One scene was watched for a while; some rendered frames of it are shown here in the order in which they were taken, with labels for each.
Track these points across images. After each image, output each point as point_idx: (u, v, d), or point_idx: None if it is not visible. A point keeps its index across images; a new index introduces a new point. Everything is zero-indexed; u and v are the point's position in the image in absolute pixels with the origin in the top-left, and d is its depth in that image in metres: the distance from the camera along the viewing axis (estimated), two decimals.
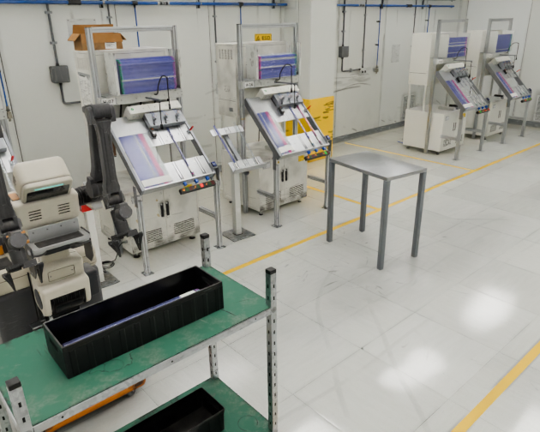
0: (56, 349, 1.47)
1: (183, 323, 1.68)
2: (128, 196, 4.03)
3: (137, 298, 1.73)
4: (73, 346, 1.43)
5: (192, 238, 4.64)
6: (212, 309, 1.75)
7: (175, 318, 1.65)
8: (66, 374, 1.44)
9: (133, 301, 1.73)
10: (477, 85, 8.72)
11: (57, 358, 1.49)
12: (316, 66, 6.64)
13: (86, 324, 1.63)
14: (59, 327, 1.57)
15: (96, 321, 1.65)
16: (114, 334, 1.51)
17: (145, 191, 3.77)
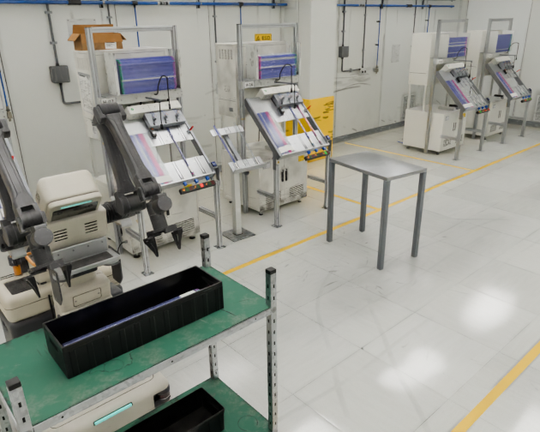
0: (56, 349, 1.47)
1: (183, 323, 1.68)
2: None
3: (137, 298, 1.73)
4: (73, 346, 1.43)
5: (192, 238, 4.64)
6: (212, 309, 1.75)
7: (175, 318, 1.65)
8: (66, 374, 1.44)
9: (133, 301, 1.73)
10: (477, 85, 8.72)
11: (57, 358, 1.49)
12: (316, 66, 6.64)
13: (86, 324, 1.63)
14: (59, 327, 1.57)
15: (96, 321, 1.65)
16: (114, 334, 1.51)
17: None
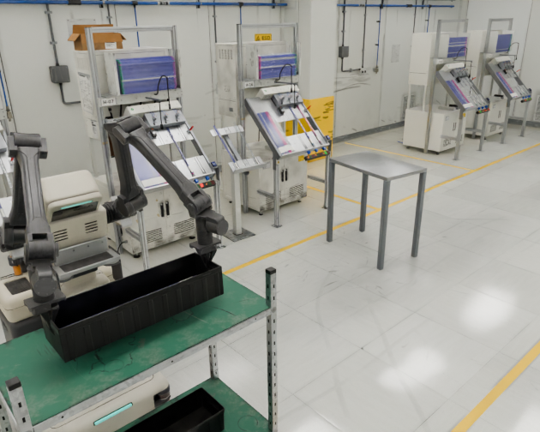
0: (52, 333, 1.44)
1: (183, 309, 1.66)
2: None
3: (135, 285, 1.70)
4: (69, 328, 1.40)
5: (192, 238, 4.64)
6: (212, 294, 1.73)
7: (174, 303, 1.63)
8: (63, 357, 1.42)
9: (132, 287, 1.70)
10: (477, 85, 8.72)
11: (53, 343, 1.46)
12: (316, 66, 6.64)
13: (83, 309, 1.60)
14: None
15: (94, 306, 1.62)
16: (111, 317, 1.48)
17: (145, 191, 3.77)
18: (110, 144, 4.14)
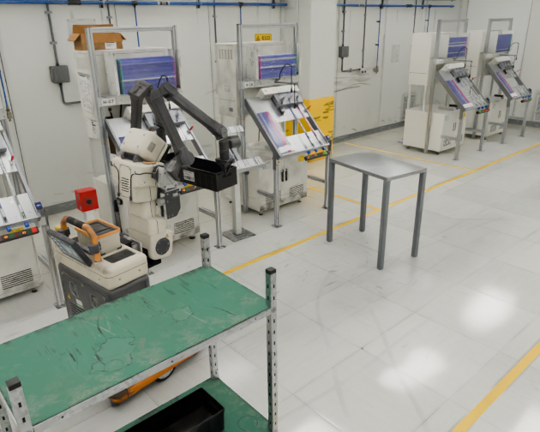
0: (229, 176, 2.85)
1: None
2: None
3: (180, 171, 2.97)
4: (232, 166, 2.90)
5: (192, 238, 4.64)
6: None
7: (195, 166, 3.13)
8: (237, 182, 2.91)
9: (181, 172, 2.96)
10: (477, 85, 8.72)
11: (227, 183, 2.86)
12: (316, 66, 6.64)
13: (201, 180, 2.87)
14: (210, 178, 2.81)
15: (196, 179, 2.89)
16: (218, 165, 2.99)
17: None
18: (110, 144, 4.14)
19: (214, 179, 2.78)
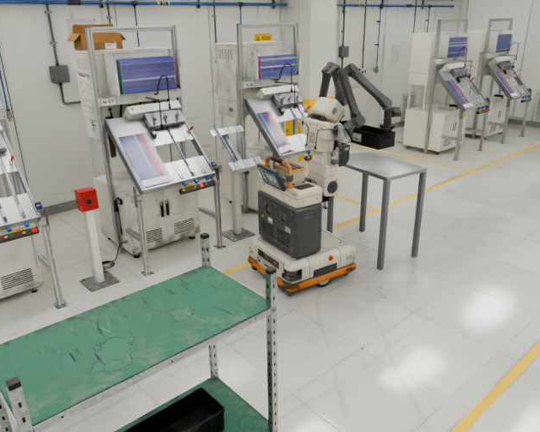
0: (388, 138, 3.68)
1: None
2: (128, 196, 4.03)
3: None
4: (392, 132, 3.73)
5: (192, 238, 4.64)
6: None
7: (361, 131, 4.01)
8: (393, 144, 3.73)
9: None
10: (477, 85, 8.72)
11: (387, 144, 3.69)
12: (316, 66, 6.64)
13: (366, 141, 3.74)
14: (374, 139, 3.66)
15: (363, 140, 3.77)
16: (380, 131, 3.83)
17: (145, 191, 3.77)
18: (110, 144, 4.14)
19: (377, 140, 3.64)
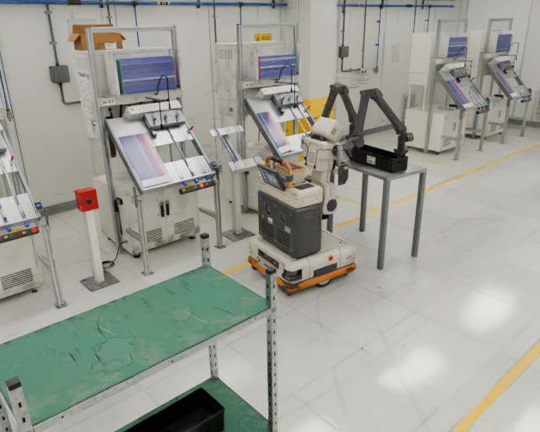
0: (401, 162, 3.84)
1: None
2: (128, 196, 4.03)
3: (364, 156, 4.04)
4: (405, 156, 3.89)
5: (192, 238, 4.64)
6: None
7: (375, 154, 4.18)
8: (406, 168, 3.90)
9: (365, 157, 4.03)
10: (477, 85, 8.72)
11: (399, 167, 3.85)
12: (316, 66, 6.64)
13: (380, 164, 3.90)
14: (387, 163, 3.83)
15: (376, 163, 3.93)
16: (393, 155, 4.00)
17: (145, 191, 3.77)
18: (110, 144, 4.14)
19: (391, 164, 3.80)
